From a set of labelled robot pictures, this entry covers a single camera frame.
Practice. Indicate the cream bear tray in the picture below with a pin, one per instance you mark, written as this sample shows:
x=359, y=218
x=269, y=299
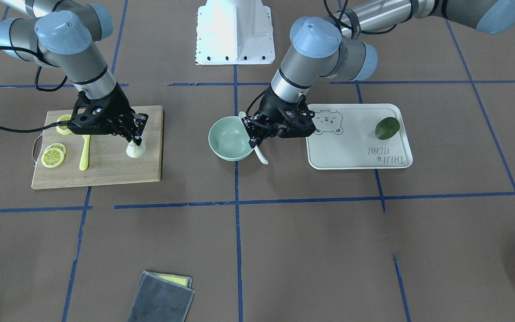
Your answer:
x=345, y=138

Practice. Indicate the mint green bowl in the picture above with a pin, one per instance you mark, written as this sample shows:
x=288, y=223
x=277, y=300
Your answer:
x=229, y=139

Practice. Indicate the yellow plastic knife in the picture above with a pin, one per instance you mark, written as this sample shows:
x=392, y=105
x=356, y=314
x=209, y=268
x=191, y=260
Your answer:
x=84, y=157

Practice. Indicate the lemon slice lower back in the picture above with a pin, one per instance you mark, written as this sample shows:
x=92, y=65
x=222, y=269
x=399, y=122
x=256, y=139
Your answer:
x=60, y=146

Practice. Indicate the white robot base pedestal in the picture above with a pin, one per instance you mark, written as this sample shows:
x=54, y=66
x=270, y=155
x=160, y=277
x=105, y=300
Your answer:
x=234, y=32

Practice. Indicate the wooden cutting board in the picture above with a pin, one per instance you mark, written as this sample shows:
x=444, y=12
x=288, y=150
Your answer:
x=109, y=164

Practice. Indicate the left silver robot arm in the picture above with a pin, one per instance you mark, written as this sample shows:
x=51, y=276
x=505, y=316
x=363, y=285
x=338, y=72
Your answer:
x=330, y=47

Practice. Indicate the lemon slice top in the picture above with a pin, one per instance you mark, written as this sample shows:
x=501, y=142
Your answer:
x=64, y=130

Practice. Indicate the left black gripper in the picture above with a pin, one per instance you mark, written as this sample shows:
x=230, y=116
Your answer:
x=270, y=108

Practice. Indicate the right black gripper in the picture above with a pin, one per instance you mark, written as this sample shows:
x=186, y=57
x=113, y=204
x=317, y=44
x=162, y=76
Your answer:
x=117, y=104

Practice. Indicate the white spoon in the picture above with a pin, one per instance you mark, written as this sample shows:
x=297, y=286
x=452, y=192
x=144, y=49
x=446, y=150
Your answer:
x=258, y=153

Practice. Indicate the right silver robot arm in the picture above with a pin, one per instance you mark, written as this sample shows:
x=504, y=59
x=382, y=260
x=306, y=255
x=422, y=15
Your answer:
x=63, y=33

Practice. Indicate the lemon slice lower front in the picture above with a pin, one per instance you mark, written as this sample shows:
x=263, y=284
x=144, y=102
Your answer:
x=52, y=157

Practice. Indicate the lemon slice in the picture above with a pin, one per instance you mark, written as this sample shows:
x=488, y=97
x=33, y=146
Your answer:
x=52, y=157
x=64, y=130
x=60, y=146

